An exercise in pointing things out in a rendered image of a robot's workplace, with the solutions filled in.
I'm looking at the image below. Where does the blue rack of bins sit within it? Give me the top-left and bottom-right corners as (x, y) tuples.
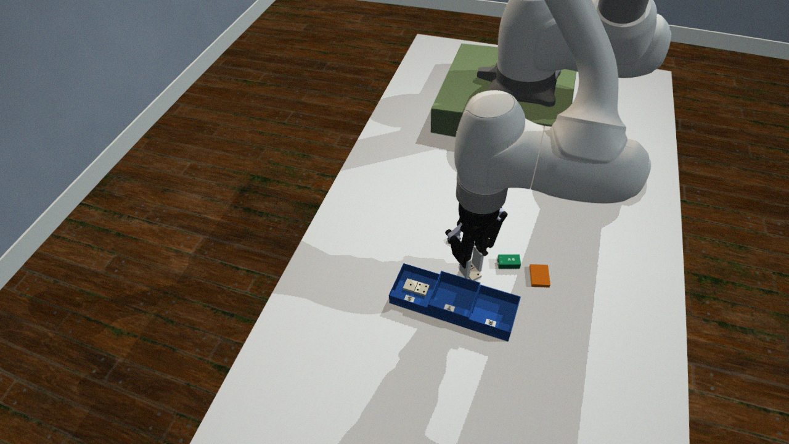
(389, 263), (521, 342)

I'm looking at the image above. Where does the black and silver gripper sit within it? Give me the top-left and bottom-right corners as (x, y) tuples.
(445, 203), (508, 278)

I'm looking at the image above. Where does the beige domino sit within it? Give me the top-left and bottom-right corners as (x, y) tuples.
(403, 278), (430, 296)
(469, 263), (482, 281)

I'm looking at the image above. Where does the orange flat square pad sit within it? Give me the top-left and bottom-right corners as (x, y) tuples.
(529, 264), (550, 287)

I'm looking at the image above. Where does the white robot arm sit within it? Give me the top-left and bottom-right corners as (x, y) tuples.
(454, 0), (671, 214)

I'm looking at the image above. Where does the green battery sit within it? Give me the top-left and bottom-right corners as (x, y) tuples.
(497, 254), (521, 269)

